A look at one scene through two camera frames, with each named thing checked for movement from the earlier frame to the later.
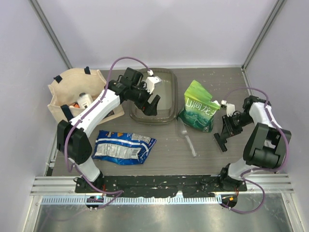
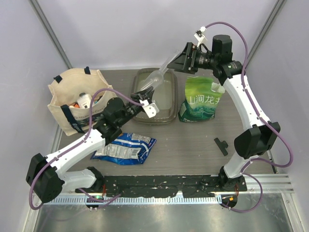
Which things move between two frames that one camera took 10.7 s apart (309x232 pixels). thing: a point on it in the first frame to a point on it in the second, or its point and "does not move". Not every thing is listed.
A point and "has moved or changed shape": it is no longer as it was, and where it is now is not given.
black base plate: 206,186 does not move
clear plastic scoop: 182,132 to 155,79
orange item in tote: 76,105 does not move
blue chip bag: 121,147 does not move
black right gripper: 228,130 to 182,64
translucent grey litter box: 167,90 does not move
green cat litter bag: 198,112 has moved or changed shape
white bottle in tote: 84,100 does not move
